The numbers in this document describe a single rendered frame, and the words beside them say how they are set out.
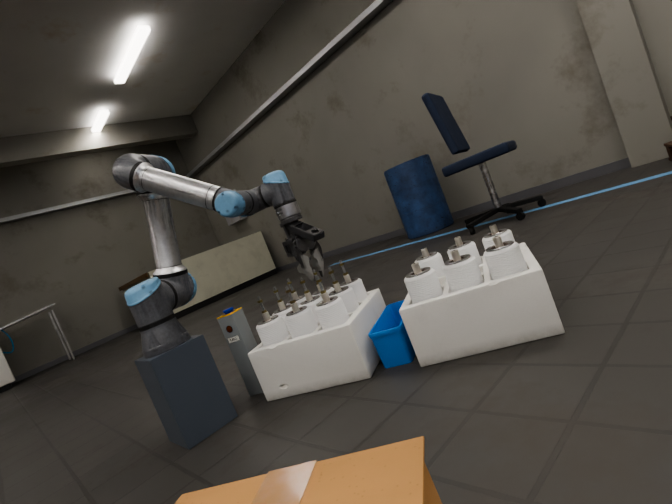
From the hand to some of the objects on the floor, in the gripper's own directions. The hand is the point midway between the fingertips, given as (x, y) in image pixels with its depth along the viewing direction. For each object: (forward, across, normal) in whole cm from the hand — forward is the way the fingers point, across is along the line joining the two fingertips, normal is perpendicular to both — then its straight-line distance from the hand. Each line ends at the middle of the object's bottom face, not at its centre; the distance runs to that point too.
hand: (317, 274), depth 134 cm
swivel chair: (+34, -224, -70) cm, 237 cm away
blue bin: (+34, -18, +7) cm, 39 cm away
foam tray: (+34, -32, +30) cm, 56 cm away
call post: (+34, +17, -38) cm, 54 cm away
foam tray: (+34, -4, -17) cm, 38 cm away
